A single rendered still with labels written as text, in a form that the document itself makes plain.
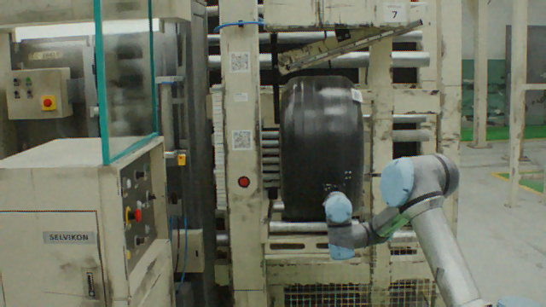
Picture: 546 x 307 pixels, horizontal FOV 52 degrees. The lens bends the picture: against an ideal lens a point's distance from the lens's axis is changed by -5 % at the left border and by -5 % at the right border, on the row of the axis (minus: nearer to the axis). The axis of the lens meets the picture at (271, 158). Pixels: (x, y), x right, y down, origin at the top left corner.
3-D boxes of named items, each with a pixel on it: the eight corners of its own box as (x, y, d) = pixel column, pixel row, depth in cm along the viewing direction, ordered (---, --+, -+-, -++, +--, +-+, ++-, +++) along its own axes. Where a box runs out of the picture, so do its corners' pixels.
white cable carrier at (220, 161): (217, 209, 225) (212, 84, 217) (218, 205, 230) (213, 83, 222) (229, 209, 225) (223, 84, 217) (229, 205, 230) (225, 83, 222)
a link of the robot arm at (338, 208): (327, 227, 169) (324, 198, 169) (325, 221, 180) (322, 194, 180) (354, 224, 169) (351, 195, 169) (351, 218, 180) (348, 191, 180)
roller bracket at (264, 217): (259, 244, 214) (258, 218, 212) (265, 215, 253) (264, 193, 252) (269, 244, 214) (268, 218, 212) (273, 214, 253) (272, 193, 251)
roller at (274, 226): (266, 220, 217) (267, 220, 221) (266, 232, 216) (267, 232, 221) (361, 218, 215) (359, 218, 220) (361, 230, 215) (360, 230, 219)
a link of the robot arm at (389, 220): (466, 141, 150) (374, 218, 189) (437, 145, 145) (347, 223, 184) (485, 180, 146) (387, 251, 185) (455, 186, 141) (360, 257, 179)
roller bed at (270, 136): (238, 198, 264) (235, 132, 258) (241, 190, 278) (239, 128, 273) (282, 197, 263) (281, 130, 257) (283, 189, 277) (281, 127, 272)
